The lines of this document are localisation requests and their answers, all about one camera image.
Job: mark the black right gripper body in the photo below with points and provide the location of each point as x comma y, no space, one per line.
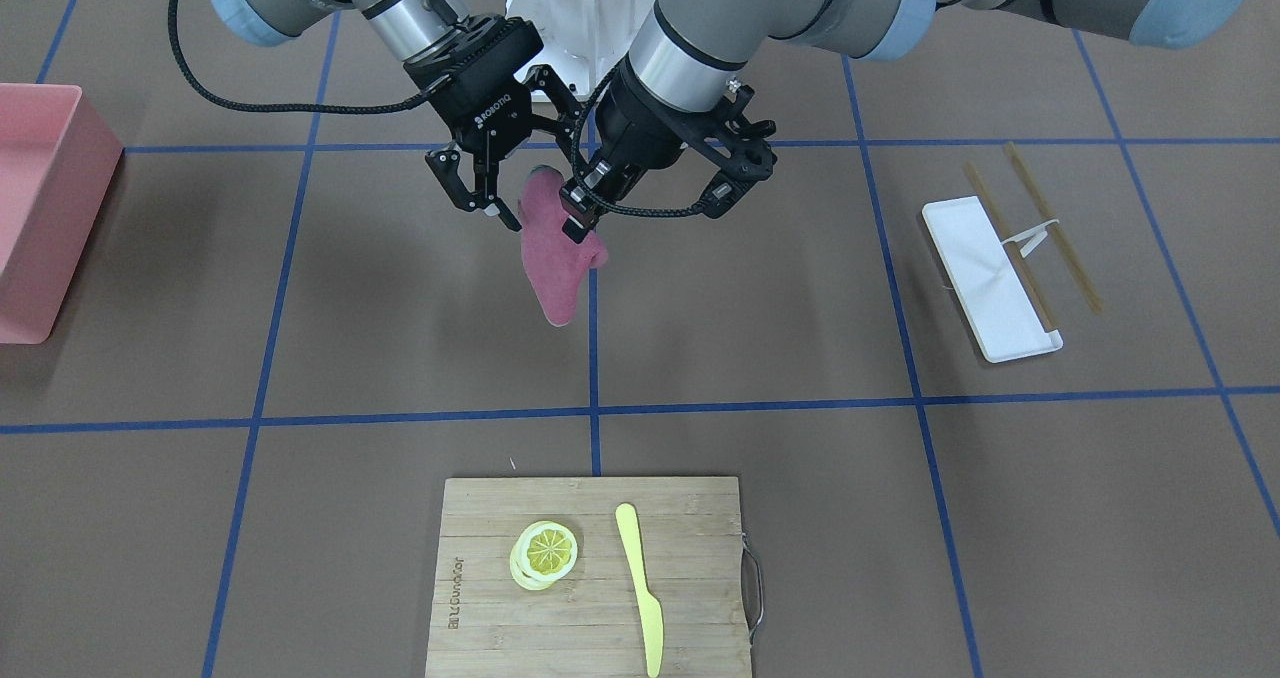
478,101

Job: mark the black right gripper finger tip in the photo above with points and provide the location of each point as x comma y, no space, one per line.
444,165

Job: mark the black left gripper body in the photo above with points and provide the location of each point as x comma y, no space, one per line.
640,130

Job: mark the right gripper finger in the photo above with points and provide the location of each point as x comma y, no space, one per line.
486,194

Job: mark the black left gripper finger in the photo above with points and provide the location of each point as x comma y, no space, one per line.
577,226

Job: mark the magenta microfiber cloth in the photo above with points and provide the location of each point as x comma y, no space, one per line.
554,264

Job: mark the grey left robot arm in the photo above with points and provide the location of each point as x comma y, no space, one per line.
687,50

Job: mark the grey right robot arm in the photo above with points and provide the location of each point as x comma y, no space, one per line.
407,27

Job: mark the bamboo cutting board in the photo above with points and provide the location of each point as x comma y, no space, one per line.
484,624

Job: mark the yellow lemon slice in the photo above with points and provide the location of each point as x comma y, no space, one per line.
542,555

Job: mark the pink plastic bin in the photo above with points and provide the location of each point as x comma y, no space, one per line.
58,157

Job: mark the yellow plastic knife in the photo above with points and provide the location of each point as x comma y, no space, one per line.
650,611

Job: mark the white rectangular tray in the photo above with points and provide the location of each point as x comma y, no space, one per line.
997,309

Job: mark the wooden rack rod outer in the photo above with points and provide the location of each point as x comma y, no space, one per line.
1058,234

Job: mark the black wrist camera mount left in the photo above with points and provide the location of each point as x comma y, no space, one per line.
737,146

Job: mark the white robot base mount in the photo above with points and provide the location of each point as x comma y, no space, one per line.
581,39

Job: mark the metal cutting board handle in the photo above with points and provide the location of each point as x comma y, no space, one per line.
754,585

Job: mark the white rack bracket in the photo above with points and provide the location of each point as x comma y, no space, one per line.
1026,241

